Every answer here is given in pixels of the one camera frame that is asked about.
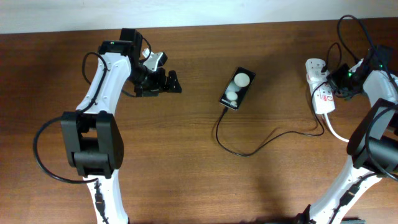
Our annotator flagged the black charging cable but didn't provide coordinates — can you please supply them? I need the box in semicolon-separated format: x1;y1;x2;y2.
215;42;343;157

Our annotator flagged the black smartphone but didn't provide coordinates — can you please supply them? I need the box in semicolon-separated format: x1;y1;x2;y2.
219;67;256;110

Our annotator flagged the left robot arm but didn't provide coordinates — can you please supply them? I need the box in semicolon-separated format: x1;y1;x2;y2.
61;28;182;223

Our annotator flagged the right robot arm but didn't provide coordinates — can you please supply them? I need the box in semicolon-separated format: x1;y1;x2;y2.
294;45;397;223

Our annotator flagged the white USB charger plug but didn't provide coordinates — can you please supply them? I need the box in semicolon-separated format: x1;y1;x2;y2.
307;69;330;84

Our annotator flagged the white power strip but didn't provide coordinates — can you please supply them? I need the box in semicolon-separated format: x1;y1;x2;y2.
305;58;335;114

